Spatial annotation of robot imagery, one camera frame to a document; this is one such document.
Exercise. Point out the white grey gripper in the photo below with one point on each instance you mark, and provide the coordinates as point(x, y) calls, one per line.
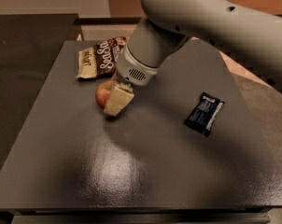
point(132, 69)

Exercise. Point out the red apple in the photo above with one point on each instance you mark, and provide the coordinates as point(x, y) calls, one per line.
point(102, 93)

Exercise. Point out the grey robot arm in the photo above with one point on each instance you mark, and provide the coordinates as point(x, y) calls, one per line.
point(248, 36)

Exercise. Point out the sea salt snack bag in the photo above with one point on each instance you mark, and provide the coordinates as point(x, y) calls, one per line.
point(100, 59)

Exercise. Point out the black snack packet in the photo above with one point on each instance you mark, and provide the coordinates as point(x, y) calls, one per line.
point(202, 117)

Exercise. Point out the dark side table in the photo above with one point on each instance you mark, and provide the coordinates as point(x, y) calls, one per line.
point(29, 46)

